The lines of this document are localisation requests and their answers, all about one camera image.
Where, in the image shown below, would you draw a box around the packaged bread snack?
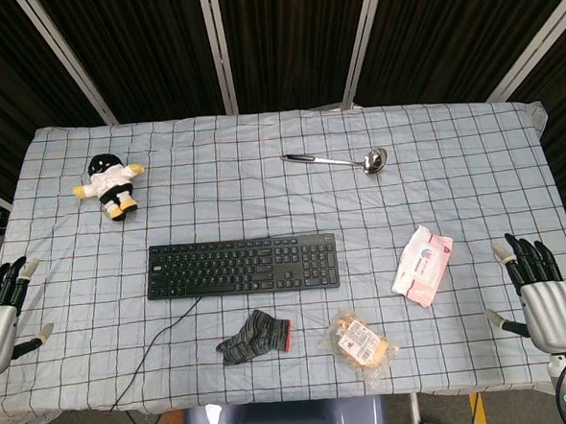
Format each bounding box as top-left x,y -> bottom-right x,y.
316,304 -> 403,390

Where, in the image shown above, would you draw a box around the black folding screen panels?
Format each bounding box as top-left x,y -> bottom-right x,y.
0,0 -> 566,259

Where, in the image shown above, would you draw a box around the black computer keyboard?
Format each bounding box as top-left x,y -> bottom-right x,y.
143,232 -> 342,302

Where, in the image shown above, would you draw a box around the black keyboard cable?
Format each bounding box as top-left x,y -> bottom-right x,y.
103,295 -> 212,412

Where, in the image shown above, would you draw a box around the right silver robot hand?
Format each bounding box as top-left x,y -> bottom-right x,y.
479,229 -> 566,358

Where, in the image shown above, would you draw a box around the blue checkered tablecloth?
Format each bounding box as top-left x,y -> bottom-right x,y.
0,93 -> 566,424

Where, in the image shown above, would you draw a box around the stainless steel ladle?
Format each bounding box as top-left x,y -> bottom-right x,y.
279,146 -> 389,181

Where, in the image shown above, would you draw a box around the white pink wet wipes pack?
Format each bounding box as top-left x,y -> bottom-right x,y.
387,223 -> 458,310

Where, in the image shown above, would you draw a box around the grey striped knit glove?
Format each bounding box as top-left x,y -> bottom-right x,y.
212,307 -> 295,368

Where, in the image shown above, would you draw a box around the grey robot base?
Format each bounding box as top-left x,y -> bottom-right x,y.
177,394 -> 389,424

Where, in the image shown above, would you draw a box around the black and white plush doll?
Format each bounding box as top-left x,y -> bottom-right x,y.
70,152 -> 149,223

